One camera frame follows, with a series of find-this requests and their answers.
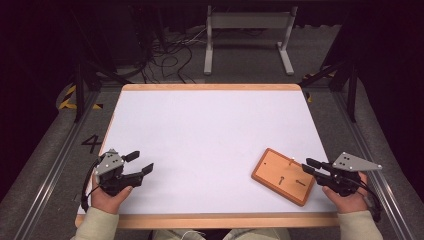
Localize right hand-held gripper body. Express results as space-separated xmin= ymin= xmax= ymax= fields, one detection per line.
xmin=314 ymin=151 xmax=383 ymax=198

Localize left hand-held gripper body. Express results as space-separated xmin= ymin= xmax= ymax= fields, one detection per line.
xmin=94 ymin=148 xmax=145 ymax=197

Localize wooden picture frame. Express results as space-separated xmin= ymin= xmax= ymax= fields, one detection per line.
xmin=250 ymin=147 xmax=316 ymax=207

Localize person's left hand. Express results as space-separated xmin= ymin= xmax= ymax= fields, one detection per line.
xmin=90 ymin=176 xmax=134 ymax=215

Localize person's right hand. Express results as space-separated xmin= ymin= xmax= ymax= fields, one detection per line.
xmin=321 ymin=171 xmax=369 ymax=214

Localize black metal stand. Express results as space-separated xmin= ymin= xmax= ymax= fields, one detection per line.
xmin=69 ymin=9 xmax=132 ymax=123
xmin=298 ymin=59 xmax=360 ymax=124

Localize person's legs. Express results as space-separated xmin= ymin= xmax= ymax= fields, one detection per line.
xmin=151 ymin=228 xmax=293 ymax=240

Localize dark equipment box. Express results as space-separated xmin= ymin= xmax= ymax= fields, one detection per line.
xmin=98 ymin=4 xmax=158 ymax=69

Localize white metal stand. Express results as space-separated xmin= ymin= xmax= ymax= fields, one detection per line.
xmin=203 ymin=4 xmax=299 ymax=76

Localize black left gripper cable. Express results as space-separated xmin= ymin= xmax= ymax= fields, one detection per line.
xmin=80 ymin=158 xmax=101 ymax=213

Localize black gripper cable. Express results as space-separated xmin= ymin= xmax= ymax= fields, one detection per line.
xmin=353 ymin=179 xmax=383 ymax=223
xmin=80 ymin=158 xmax=101 ymax=213

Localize aluminium floor rail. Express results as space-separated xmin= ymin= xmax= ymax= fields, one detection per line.
xmin=333 ymin=91 xmax=416 ymax=240
xmin=13 ymin=89 xmax=101 ymax=240

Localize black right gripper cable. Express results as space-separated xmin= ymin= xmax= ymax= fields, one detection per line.
xmin=353 ymin=179 xmax=383 ymax=223

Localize black floor cables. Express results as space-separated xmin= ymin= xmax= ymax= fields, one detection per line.
xmin=139 ymin=29 xmax=208 ymax=84

